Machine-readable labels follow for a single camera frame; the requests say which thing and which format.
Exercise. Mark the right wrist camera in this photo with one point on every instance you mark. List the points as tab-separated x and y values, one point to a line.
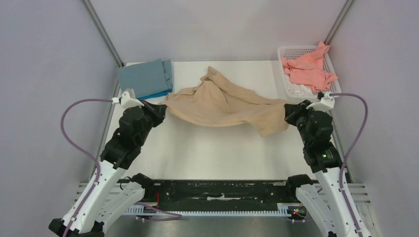
325	102

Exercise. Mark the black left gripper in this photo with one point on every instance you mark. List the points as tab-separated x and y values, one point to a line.
158	111

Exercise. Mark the white cable duct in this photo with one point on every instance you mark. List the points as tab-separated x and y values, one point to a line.
279	211

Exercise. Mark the grey-blue folded t shirt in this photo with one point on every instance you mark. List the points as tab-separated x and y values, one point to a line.
146	78

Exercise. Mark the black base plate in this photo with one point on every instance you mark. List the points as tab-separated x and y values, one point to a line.
217	195

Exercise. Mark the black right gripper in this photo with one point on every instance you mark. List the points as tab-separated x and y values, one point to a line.
293	111

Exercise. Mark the white t shirt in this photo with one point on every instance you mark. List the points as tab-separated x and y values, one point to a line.
297	89

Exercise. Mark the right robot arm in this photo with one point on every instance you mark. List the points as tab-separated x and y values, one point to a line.
338	216

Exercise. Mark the bright blue folded t shirt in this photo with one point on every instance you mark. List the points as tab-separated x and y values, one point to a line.
155	95

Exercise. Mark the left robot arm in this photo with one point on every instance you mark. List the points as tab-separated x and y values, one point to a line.
90	216

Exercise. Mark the beige t shirt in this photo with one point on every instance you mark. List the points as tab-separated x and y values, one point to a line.
217	102

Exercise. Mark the aluminium frame rail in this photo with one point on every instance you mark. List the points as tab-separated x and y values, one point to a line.
102	32

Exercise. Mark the pink t shirt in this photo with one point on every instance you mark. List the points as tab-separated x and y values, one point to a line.
308	70

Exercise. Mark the white plastic laundry basket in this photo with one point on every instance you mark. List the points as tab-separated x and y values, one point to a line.
293	52

